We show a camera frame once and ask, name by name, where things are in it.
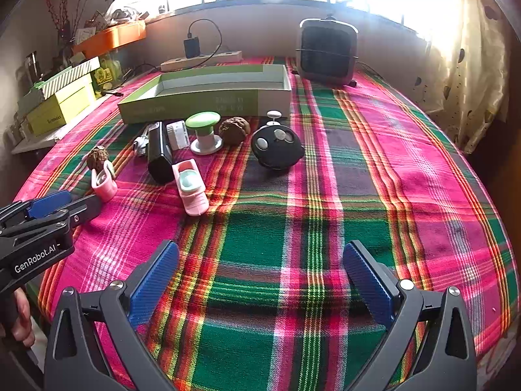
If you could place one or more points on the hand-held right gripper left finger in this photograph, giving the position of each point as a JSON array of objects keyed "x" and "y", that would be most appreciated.
[{"x": 156, "y": 281}]

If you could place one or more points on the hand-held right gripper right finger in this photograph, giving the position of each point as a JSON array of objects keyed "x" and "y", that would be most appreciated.
[{"x": 366, "y": 285}]

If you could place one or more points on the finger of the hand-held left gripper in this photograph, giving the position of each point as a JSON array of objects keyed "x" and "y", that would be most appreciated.
[
  {"x": 49, "y": 203},
  {"x": 87, "y": 209}
]

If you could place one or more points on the small pink toy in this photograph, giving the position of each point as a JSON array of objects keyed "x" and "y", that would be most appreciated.
[{"x": 105, "y": 187}]

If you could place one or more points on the brown walnut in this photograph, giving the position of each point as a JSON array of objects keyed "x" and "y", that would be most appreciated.
[
  {"x": 97, "y": 157},
  {"x": 234, "y": 130}
]

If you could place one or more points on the pink holder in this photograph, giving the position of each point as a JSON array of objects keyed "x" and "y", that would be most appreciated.
[{"x": 195, "y": 203}]

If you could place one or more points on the black rectangular device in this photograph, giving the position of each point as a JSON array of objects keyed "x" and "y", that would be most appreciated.
[{"x": 159, "y": 154}]

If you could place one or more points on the green cardboard box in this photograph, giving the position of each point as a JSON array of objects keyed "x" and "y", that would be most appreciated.
[{"x": 183, "y": 104}]

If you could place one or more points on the person's left hand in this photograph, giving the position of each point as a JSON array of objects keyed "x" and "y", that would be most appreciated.
[{"x": 22, "y": 313}]

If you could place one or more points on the yellow box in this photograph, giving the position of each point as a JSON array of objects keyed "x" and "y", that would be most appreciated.
[{"x": 61, "y": 110}]

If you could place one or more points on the pink green plaid blanket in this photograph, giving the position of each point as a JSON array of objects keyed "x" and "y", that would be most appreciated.
[{"x": 285, "y": 232}]

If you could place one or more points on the white ribbed device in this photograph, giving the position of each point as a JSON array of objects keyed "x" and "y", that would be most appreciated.
[{"x": 178, "y": 135}]

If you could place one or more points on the striped box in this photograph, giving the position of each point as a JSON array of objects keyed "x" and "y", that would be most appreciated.
[{"x": 69, "y": 75}]

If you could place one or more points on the yellow green packet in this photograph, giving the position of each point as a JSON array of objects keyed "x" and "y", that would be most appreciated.
[{"x": 106, "y": 71}]

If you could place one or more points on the green topped white knob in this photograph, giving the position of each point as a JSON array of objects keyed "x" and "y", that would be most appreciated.
[{"x": 202, "y": 120}]

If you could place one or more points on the orange plastic tray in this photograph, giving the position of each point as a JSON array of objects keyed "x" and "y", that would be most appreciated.
[{"x": 118, "y": 34}]

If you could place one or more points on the beige power strip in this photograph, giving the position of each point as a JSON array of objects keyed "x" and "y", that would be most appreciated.
[{"x": 203, "y": 60}]

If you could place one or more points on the dried flower branches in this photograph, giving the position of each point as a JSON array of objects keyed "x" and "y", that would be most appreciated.
[{"x": 61, "y": 12}]

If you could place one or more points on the black charger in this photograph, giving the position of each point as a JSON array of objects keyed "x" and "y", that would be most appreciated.
[{"x": 192, "y": 48}]

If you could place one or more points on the cream dotted curtain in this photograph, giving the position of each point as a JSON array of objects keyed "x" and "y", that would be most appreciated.
[{"x": 468, "y": 69}]

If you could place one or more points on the grey space heater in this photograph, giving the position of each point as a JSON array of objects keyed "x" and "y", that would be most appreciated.
[{"x": 327, "y": 49}]

